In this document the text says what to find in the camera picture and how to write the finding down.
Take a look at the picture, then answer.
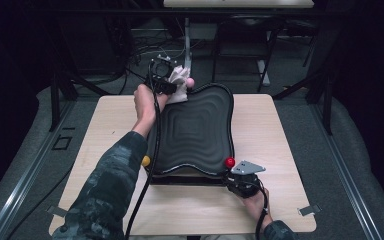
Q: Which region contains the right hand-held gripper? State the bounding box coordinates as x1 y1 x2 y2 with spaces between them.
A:
224 159 267 199

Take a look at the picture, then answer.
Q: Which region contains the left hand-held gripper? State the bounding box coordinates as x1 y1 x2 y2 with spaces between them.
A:
144 54 179 95

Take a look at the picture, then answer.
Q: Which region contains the white cloth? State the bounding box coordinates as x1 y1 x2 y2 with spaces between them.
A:
166 65 192 105

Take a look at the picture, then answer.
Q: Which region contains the person's right hand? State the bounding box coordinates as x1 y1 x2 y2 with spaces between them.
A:
238 188 275 230

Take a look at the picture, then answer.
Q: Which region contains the person's left hand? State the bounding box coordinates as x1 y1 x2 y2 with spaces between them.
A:
133 83 172 135

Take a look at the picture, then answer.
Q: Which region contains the white desk leg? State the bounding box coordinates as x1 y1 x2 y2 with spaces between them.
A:
182 17 194 73
257 31 271 87

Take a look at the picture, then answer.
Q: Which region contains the grey tape strip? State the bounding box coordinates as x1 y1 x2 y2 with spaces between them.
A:
46 205 67 218
297 203 323 217

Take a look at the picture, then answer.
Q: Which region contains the black chair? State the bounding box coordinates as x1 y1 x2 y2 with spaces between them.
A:
211 14 286 93

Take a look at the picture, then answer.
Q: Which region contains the black metal stand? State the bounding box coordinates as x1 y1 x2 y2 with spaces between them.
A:
48 71 114 133
273 66 334 136

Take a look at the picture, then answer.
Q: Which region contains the white background desk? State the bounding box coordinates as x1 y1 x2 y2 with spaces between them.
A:
163 0 315 9

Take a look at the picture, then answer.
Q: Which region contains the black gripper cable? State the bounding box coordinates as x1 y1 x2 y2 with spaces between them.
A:
124 61 163 240
254 186 272 240

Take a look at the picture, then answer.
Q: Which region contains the floor cable bundle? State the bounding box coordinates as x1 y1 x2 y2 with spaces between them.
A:
113 19 188 96

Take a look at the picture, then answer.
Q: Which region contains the aluminium floor rail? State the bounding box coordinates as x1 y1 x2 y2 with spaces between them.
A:
308 99 383 240
0 99 78 240

